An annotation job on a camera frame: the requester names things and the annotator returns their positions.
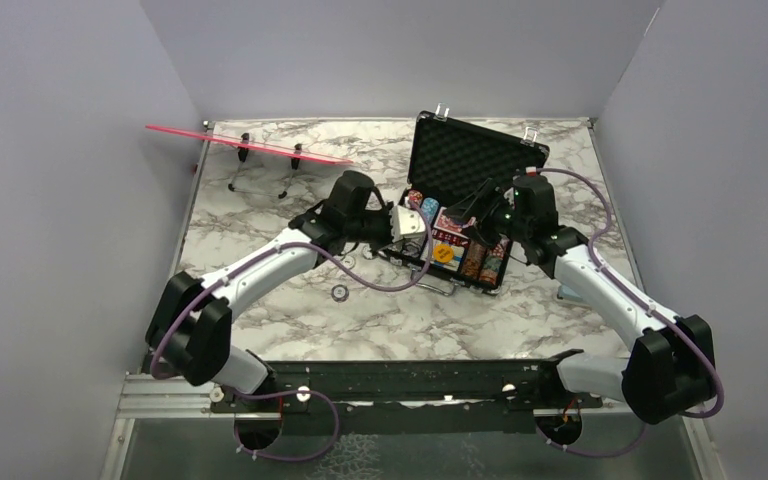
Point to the metal wire stand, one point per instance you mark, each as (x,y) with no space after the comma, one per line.
(262,174)

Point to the orange black chip stack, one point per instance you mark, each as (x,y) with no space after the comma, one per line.
(473,260)

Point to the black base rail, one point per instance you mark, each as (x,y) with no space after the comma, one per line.
(325,398)

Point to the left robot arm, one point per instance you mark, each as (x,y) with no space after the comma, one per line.
(190,331)

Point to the light blue eraser block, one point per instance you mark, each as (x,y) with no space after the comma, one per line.
(565,294)

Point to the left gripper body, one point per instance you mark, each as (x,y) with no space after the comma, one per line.
(372,229)

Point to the red dice row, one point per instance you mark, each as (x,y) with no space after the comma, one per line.
(451,238)

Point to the light blue chip stack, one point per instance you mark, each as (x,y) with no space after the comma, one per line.
(429,209)

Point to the pink acrylic sheet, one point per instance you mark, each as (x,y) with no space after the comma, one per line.
(295,151)

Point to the orange big blind button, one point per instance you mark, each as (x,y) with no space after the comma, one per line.
(443,253)

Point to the chrome case handle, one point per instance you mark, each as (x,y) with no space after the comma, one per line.
(444,287)

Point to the blue yellow card deck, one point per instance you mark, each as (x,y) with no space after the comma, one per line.
(454,265)

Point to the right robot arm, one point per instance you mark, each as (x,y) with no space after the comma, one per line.
(671,367)

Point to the red playing card deck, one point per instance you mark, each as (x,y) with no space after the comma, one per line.
(443,223)

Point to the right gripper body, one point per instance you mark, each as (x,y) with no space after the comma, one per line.
(501,219)

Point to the purple red chip stack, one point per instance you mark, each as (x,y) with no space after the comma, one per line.
(491,266)

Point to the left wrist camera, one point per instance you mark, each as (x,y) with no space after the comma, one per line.
(406,224)

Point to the red white chip stack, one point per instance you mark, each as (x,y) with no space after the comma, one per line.
(413,198)

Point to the black poker chip case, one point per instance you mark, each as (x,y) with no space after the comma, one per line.
(451,158)

